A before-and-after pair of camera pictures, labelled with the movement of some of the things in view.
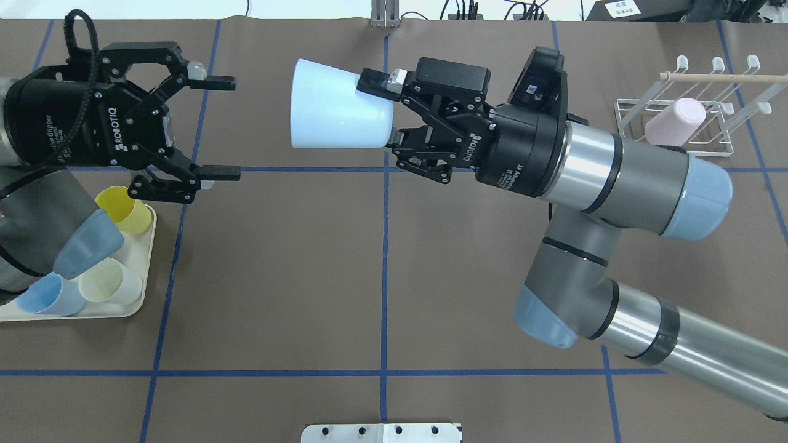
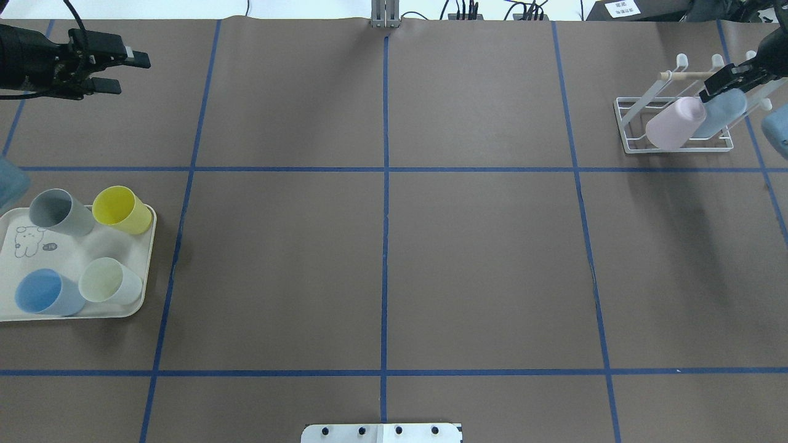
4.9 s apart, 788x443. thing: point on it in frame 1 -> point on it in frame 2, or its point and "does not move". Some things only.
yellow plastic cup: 131,215 does not move
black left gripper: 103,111 -> 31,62
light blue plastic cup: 52,294 does not move
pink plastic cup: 673,127 does not move
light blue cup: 327,111 -> 721,109
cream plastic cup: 109,282 does not move
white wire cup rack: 699,111 does not move
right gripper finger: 383,84 -> 737,77
